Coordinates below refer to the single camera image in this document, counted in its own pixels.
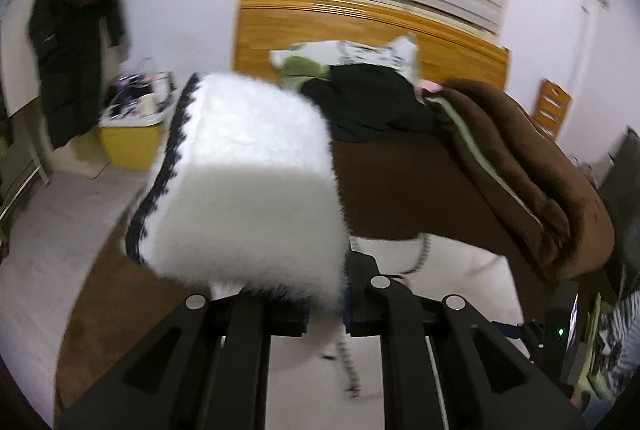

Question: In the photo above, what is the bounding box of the black garment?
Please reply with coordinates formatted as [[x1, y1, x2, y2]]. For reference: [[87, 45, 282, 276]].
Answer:
[[300, 64, 442, 143]]

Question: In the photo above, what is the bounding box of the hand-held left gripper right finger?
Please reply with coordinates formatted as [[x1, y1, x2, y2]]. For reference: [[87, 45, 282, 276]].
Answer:
[[344, 252, 586, 430]]

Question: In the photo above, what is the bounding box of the black long coat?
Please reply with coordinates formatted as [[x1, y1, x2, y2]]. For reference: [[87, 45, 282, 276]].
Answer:
[[27, 0, 126, 151]]

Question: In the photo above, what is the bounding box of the wooden chair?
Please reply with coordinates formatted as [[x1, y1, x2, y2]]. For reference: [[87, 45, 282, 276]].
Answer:
[[531, 78, 574, 141]]

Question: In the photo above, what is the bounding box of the green cloth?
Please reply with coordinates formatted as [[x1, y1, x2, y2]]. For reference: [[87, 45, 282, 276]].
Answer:
[[279, 56, 332, 91]]

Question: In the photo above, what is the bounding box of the pink cloth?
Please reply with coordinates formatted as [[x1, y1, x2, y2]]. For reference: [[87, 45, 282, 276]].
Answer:
[[415, 78, 445, 103]]

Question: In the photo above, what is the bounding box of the white printed pillow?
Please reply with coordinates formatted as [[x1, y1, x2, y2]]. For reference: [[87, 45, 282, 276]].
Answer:
[[270, 34, 421, 85]]

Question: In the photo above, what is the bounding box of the clutter of small toiletries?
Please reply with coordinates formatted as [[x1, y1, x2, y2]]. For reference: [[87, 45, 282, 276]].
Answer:
[[104, 68, 177, 121]]

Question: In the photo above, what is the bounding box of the striped cloth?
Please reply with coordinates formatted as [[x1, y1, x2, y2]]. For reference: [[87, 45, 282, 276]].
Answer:
[[595, 292, 640, 361]]

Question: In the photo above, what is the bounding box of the white fluffy sweater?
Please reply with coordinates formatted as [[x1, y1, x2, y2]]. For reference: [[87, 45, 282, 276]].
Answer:
[[125, 72, 523, 430]]

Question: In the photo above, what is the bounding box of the dark panel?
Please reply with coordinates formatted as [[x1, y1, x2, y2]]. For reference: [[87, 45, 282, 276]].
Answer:
[[597, 127, 640, 301]]

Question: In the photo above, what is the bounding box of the wooden headboard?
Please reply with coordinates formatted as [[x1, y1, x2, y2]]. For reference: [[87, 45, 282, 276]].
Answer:
[[234, 0, 510, 90]]

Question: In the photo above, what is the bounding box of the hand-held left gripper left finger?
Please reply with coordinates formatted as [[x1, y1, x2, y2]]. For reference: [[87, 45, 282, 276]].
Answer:
[[55, 285, 308, 430]]

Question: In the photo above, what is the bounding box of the folded brown blanket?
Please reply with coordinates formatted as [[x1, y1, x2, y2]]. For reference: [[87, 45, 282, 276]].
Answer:
[[425, 78, 617, 281]]

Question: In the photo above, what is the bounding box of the yellow storage box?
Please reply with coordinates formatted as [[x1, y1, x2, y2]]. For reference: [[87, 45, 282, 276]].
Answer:
[[97, 110, 166, 171]]

